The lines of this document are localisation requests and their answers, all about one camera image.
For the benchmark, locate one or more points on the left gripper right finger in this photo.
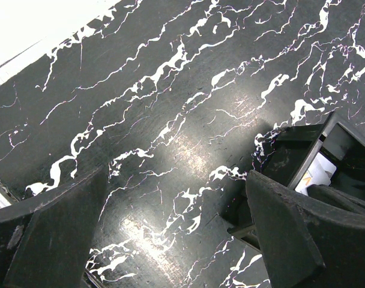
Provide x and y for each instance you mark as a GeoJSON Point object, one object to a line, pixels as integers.
{"type": "Point", "coordinates": [311, 240]}

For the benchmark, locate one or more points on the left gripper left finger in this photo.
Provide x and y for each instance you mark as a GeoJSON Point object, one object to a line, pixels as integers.
{"type": "Point", "coordinates": [45, 239]}

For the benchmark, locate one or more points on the white VIP card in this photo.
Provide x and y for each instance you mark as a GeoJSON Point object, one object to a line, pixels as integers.
{"type": "Point", "coordinates": [319, 172]}

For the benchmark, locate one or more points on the black box lid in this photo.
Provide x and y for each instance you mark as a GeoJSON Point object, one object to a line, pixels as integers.
{"type": "Point", "coordinates": [291, 153]}

